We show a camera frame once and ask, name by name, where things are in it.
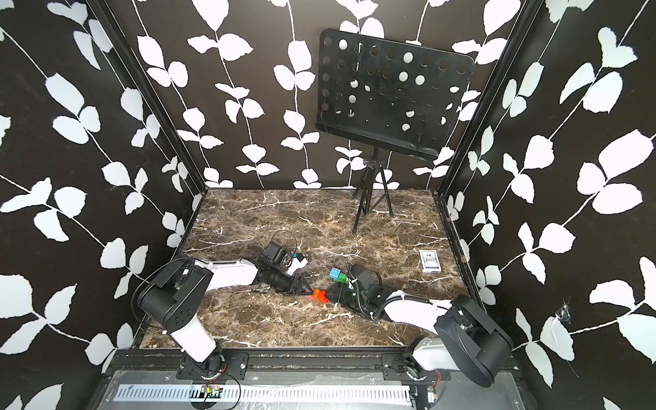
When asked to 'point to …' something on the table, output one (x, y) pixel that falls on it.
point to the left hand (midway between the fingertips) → (309, 289)
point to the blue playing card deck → (430, 260)
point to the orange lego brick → (315, 293)
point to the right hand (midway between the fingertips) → (328, 294)
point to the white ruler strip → (320, 393)
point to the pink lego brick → (308, 297)
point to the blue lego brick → (335, 272)
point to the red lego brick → (322, 296)
